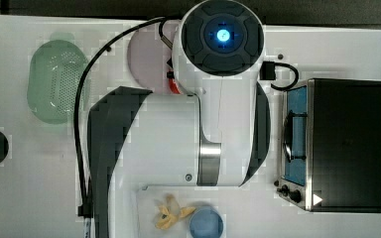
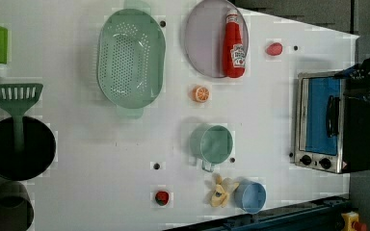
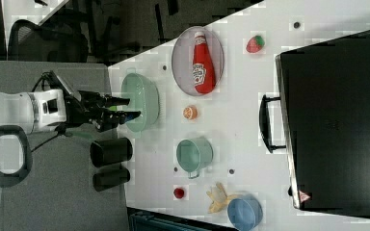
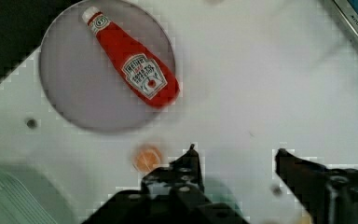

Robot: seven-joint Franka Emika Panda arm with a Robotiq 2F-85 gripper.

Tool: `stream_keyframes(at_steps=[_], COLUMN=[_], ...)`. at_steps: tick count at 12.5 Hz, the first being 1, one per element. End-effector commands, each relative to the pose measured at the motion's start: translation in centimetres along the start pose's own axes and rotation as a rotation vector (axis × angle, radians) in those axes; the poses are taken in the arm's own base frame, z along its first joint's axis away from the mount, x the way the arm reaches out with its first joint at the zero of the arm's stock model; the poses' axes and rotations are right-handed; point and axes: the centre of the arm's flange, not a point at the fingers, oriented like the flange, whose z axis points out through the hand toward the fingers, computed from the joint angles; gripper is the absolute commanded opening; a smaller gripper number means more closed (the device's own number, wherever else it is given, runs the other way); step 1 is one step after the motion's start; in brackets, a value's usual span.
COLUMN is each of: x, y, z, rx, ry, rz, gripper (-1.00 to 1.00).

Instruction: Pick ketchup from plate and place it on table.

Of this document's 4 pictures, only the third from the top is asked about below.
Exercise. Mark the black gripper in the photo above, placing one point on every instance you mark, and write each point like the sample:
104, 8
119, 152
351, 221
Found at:
91, 107

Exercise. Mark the red plush ketchup bottle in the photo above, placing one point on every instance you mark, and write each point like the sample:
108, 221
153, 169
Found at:
203, 69

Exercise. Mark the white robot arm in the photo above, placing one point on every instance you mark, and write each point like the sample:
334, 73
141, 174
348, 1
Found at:
57, 110

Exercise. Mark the green plastic colander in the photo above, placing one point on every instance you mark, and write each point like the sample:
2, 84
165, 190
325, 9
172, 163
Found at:
144, 98

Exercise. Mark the large black cylinder holder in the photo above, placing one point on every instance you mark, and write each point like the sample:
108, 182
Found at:
109, 152

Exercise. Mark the small dark cylinder cup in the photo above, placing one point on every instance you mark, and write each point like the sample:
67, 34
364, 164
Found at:
106, 180

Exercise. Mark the orange slice toy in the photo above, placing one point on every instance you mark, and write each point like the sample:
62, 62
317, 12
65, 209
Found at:
190, 112

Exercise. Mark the green metal mug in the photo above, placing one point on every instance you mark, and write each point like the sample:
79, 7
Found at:
193, 155

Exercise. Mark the small red tomato toy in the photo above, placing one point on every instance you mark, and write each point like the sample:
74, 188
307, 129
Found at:
179, 193

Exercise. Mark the black office chair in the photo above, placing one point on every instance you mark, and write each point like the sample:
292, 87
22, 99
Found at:
30, 42

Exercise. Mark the yellow peeled banana toy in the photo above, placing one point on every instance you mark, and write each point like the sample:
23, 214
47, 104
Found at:
220, 199

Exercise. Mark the red plush strawberry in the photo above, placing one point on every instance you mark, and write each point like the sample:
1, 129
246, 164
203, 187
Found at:
255, 44

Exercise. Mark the blue cup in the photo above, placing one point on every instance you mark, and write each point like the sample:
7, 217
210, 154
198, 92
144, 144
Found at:
244, 212

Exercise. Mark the black toaster oven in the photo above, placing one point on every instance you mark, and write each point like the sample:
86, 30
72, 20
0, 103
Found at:
324, 95

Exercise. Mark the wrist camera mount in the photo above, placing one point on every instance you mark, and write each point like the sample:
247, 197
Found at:
59, 83

